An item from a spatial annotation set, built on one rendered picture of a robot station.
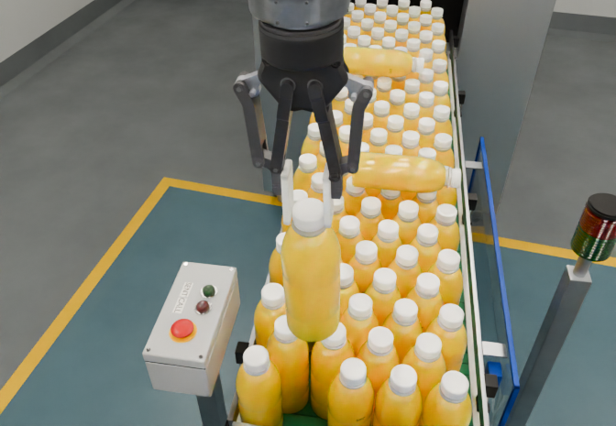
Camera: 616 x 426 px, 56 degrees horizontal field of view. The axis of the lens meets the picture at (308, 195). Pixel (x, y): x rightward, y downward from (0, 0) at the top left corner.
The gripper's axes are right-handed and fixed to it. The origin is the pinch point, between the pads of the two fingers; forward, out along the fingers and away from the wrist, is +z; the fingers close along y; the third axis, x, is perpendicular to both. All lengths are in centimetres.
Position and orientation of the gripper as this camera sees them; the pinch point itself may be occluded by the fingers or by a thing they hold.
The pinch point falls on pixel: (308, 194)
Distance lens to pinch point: 62.8
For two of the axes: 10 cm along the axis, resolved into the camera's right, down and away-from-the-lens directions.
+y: 9.9, 0.7, -1.3
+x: 1.5, -6.2, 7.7
